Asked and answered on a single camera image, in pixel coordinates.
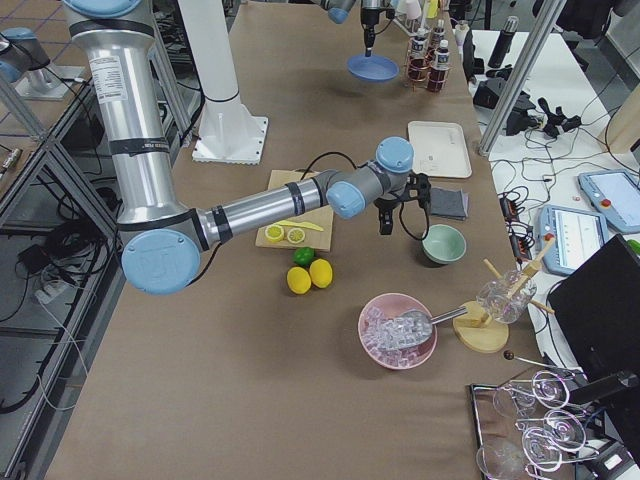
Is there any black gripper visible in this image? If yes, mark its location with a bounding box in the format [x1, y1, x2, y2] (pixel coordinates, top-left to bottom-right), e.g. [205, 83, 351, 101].
[360, 0, 395, 56]
[374, 191, 408, 235]

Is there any blue plate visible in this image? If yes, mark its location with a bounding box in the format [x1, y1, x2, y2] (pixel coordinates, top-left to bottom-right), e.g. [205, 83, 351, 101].
[347, 54, 399, 83]

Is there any spare grey robot arm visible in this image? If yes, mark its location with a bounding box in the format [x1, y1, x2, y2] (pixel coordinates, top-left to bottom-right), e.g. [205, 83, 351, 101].
[1, 27, 84, 101]

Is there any top drink bottle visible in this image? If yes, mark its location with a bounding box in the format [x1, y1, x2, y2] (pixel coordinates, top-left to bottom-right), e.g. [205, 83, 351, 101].
[406, 27, 430, 83]

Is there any mint green bowl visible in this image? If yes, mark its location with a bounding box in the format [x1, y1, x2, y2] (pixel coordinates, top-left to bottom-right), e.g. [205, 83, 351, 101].
[422, 224, 467, 265]

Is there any wooden cutting board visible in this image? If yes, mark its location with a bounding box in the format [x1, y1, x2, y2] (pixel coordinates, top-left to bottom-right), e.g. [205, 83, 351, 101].
[255, 170, 334, 252]

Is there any grey folded cloth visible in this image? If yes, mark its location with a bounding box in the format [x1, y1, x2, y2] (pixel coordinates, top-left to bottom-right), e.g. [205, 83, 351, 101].
[430, 187, 469, 220]

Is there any right edge drink bottle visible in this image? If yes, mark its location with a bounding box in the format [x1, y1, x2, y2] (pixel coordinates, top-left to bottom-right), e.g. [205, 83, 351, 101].
[429, 19, 445, 50]

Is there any middle drink bottle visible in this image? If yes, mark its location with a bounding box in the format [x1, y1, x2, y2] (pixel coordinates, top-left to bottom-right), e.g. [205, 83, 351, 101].
[427, 39, 450, 93]

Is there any lower whole lemon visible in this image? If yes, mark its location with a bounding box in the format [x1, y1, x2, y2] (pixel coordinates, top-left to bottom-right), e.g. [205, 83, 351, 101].
[309, 259, 333, 289]

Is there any whole lemon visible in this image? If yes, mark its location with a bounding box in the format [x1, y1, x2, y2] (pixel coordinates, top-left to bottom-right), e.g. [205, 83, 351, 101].
[286, 266, 312, 295]
[309, 259, 333, 289]

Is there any yellow plastic knife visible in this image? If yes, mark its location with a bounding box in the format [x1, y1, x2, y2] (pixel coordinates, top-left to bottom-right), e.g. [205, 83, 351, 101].
[277, 220, 324, 232]

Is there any green lime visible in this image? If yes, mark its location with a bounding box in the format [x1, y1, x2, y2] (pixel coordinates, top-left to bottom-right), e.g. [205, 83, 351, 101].
[293, 246, 315, 267]

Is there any lower lemon slice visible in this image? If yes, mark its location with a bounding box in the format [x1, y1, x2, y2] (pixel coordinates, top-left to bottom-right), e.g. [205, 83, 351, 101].
[286, 227, 306, 245]

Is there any lemon slice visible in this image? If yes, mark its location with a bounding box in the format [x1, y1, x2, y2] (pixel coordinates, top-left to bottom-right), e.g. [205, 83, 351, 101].
[286, 227, 306, 245]
[264, 224, 286, 243]

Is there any cream rabbit tray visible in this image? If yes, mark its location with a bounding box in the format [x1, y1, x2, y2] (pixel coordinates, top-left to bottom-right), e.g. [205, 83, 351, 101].
[407, 120, 472, 179]

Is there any pink ice bowl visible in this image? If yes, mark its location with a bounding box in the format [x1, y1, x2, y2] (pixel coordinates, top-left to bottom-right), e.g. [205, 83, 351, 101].
[357, 293, 438, 370]

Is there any upper whole lemon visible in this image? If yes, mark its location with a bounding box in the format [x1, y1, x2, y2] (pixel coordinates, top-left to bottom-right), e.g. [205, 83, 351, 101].
[286, 266, 312, 295]

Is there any metal ice scoop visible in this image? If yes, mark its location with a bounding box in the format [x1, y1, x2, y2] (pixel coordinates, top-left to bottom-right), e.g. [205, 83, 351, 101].
[391, 306, 468, 349]

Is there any upper lemon slice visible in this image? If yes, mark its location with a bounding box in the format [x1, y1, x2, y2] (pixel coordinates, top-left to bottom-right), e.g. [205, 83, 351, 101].
[264, 224, 286, 243]

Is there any black thermos bottle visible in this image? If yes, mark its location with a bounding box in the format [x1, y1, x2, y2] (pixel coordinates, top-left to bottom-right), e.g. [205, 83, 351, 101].
[487, 15, 519, 69]

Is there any wooden cup stand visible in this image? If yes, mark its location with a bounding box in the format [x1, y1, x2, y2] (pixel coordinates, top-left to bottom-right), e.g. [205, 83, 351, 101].
[453, 234, 555, 353]

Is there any glass mug on stand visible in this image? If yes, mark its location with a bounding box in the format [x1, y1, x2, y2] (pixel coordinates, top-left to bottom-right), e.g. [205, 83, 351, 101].
[476, 270, 537, 324]

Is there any stirrer with dark ball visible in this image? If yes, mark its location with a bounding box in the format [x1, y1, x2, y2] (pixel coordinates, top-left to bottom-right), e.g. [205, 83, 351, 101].
[502, 350, 583, 373]

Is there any near teach pendant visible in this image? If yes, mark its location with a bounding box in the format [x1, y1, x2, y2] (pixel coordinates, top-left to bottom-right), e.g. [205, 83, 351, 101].
[538, 205, 609, 276]

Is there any teach pendant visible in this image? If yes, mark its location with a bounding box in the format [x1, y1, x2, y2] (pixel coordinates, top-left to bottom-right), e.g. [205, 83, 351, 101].
[538, 205, 609, 276]
[578, 169, 639, 234]

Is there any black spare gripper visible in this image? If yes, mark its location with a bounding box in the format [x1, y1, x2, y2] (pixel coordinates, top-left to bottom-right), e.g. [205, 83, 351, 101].
[537, 97, 583, 139]

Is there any black laptop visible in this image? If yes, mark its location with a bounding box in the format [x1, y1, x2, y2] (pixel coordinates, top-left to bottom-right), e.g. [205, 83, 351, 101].
[545, 232, 640, 400]

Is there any far teach pendant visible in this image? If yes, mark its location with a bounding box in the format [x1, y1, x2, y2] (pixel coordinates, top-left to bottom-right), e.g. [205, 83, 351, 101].
[578, 169, 639, 234]

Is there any upper wine glass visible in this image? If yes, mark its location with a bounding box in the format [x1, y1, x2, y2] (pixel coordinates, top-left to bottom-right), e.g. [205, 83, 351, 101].
[492, 370, 570, 419]

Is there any wine glass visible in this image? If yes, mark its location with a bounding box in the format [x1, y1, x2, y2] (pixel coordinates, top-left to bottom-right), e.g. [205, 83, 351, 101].
[476, 434, 563, 479]
[492, 370, 570, 419]
[515, 409, 587, 471]

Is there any glass rack tray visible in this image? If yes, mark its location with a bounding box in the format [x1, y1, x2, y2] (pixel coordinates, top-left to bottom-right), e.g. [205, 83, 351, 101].
[468, 365, 639, 479]

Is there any lower wine glass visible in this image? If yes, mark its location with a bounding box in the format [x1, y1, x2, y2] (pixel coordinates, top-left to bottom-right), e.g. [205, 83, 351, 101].
[476, 434, 563, 479]

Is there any middle wine glass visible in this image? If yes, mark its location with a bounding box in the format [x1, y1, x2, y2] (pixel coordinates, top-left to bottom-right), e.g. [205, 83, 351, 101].
[515, 409, 587, 471]

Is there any copper wire bottle rack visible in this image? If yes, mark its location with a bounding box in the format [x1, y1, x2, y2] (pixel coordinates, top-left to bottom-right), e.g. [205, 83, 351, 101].
[404, 35, 450, 93]

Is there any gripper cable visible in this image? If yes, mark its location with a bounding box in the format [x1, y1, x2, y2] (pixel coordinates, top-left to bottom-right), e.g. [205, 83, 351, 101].
[297, 151, 434, 242]

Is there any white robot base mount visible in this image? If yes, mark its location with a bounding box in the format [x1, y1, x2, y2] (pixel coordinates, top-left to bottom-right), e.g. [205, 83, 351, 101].
[178, 1, 268, 165]

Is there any aluminium frame post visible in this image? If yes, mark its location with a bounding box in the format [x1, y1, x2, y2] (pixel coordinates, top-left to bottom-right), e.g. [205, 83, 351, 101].
[478, 0, 566, 157]

